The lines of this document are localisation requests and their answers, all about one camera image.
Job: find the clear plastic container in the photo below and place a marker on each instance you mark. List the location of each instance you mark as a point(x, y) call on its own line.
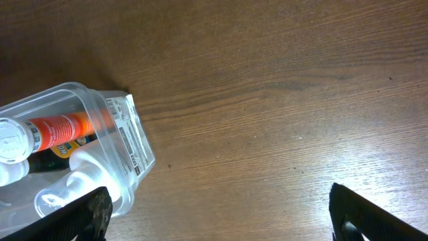
point(17, 199)

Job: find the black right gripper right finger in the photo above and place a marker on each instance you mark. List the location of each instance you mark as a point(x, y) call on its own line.
point(355, 218)

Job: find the white spray bottle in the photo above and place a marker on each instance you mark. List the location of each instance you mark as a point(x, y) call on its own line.
point(119, 161)

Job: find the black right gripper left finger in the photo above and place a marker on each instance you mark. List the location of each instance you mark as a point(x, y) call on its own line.
point(86, 218)

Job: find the orange tube with white cap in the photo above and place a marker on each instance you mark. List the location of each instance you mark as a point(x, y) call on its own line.
point(22, 137)

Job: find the dark bottle with white cap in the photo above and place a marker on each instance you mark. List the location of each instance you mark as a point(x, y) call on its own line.
point(50, 160)

